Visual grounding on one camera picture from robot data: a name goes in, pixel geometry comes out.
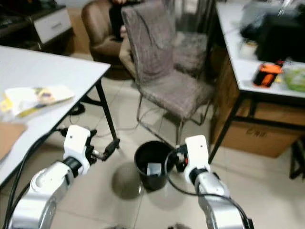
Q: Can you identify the grey scrap of trash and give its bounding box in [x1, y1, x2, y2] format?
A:
[146, 162, 163, 178]

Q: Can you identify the black plastic rubbish bin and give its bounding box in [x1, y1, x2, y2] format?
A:
[134, 140, 177, 192]

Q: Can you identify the black metal table leg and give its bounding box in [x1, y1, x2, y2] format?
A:
[74, 79, 120, 144]

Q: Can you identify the yellow white snack package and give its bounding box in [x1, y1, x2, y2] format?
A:
[3, 85, 76, 118]

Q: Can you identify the brown cardboard box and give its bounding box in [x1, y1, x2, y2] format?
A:
[211, 55, 305, 159]

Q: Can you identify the brown cardboard sheet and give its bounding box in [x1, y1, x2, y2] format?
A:
[0, 122, 28, 161]

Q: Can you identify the brown patterned fabric chair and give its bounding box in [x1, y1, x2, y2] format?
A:
[120, 0, 215, 145]
[171, 0, 216, 75]

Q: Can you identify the brown leather armchair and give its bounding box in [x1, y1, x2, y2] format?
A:
[81, 0, 124, 62]

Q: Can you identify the black metal furniture leg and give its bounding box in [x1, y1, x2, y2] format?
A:
[289, 137, 305, 180]

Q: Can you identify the orange black device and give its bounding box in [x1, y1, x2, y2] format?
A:
[252, 61, 283, 88]

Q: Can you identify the seated person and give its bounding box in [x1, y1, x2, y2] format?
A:
[108, 0, 142, 74]

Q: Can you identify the green packet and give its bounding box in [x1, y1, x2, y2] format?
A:
[282, 63, 305, 93]

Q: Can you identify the black bag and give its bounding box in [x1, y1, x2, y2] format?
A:
[240, 7, 305, 63]

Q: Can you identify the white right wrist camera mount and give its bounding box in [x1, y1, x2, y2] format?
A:
[185, 135, 211, 178]

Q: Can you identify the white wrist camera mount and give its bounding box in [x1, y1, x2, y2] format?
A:
[185, 135, 211, 178]
[63, 125, 92, 166]

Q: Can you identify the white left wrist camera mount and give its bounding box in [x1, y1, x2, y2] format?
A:
[63, 125, 92, 166]

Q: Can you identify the black metal table frame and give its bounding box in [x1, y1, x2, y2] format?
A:
[209, 90, 305, 164]

